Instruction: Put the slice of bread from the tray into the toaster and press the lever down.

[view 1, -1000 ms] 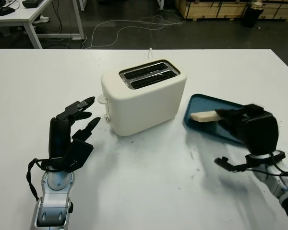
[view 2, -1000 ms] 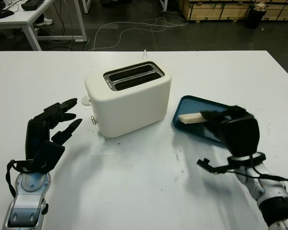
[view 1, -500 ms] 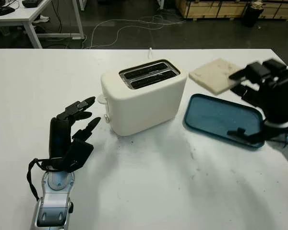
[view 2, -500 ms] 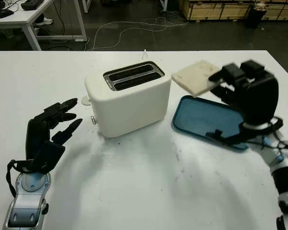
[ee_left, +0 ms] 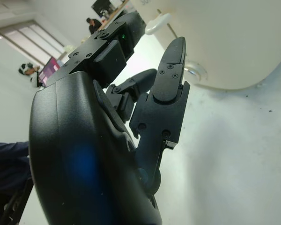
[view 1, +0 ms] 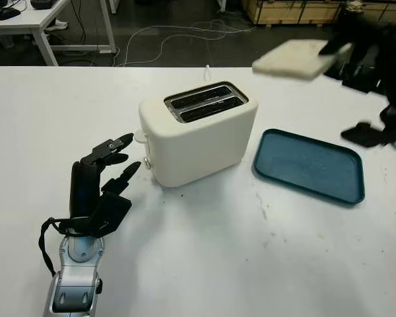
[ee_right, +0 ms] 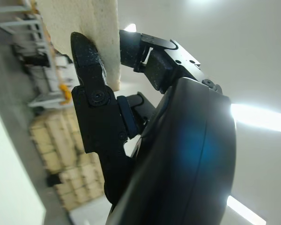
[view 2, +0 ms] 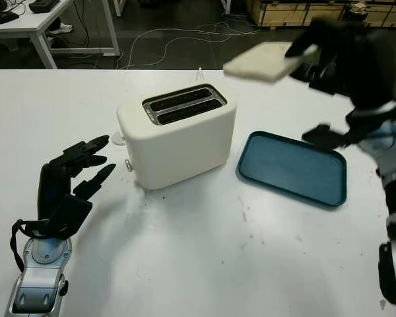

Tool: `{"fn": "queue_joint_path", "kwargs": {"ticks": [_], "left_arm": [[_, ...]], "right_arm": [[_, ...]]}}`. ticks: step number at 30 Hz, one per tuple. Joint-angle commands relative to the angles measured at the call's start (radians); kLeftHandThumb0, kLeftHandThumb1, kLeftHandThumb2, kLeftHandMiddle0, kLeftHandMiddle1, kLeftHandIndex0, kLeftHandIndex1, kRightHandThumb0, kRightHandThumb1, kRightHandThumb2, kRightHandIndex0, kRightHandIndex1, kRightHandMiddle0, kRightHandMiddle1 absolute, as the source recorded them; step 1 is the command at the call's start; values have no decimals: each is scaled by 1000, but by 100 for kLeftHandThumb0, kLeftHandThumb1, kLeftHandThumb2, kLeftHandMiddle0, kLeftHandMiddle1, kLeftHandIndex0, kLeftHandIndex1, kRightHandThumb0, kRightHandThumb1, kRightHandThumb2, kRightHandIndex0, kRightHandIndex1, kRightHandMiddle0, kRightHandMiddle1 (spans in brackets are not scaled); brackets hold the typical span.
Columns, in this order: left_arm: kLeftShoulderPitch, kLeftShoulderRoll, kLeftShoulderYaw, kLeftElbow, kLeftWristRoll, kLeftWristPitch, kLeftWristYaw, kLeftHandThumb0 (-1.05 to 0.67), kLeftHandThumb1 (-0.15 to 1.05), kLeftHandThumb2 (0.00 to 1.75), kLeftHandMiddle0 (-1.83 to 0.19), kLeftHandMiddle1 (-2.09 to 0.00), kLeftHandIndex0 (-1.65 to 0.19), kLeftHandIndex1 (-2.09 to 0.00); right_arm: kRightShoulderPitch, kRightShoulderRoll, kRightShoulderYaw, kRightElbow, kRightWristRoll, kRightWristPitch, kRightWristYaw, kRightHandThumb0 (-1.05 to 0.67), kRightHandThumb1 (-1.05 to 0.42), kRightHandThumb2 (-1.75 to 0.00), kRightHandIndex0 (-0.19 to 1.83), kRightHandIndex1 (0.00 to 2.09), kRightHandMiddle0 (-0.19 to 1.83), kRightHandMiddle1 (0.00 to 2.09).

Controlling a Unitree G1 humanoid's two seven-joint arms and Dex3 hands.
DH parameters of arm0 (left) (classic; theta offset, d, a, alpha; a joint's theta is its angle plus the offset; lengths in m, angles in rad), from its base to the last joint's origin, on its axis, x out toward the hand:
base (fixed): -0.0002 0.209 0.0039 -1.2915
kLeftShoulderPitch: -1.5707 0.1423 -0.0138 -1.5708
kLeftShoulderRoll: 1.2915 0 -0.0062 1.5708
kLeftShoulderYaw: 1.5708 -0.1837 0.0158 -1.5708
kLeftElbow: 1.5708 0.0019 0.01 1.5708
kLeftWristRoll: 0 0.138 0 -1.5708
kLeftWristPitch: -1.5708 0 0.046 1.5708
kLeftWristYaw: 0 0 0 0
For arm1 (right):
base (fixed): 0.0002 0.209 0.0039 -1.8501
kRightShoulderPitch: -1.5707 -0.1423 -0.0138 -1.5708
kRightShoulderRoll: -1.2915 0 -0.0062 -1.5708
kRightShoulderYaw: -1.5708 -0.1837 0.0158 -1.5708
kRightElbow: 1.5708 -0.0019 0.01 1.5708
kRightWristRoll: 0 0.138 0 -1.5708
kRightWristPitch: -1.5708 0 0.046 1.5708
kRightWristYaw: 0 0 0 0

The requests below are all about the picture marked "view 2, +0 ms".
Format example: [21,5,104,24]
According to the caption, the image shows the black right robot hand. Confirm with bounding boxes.
[285,19,396,110]

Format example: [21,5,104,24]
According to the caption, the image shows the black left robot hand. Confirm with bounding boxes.
[36,134,117,221]

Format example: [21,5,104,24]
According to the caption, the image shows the white toaster lever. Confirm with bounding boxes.
[109,131,127,145]

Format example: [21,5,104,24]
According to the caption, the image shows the slice of white bread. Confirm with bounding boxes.
[223,42,300,84]

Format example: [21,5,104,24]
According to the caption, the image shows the dark blue plastic tray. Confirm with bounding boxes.
[236,131,348,208]

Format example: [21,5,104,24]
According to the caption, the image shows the cream white two-slot toaster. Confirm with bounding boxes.
[116,84,237,191]

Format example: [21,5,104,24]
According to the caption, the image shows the black waste bin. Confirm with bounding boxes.
[345,3,368,21]

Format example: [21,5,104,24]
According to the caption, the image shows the stacked wooden crates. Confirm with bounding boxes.
[246,0,396,28]

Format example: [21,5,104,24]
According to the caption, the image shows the white shoes under desk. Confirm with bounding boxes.
[48,22,75,36]

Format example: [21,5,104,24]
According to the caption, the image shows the white office desk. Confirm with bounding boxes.
[0,0,121,69]

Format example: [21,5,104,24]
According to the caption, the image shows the black computer mouse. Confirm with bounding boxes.
[0,12,20,25]

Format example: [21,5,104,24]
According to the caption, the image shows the black device on desk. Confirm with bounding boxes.
[28,0,61,11]

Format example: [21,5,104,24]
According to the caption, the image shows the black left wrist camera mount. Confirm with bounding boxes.
[48,194,94,240]

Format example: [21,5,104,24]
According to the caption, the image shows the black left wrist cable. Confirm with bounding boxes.
[9,218,55,272]

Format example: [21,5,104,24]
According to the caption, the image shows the white cable on floor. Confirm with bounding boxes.
[120,21,261,69]

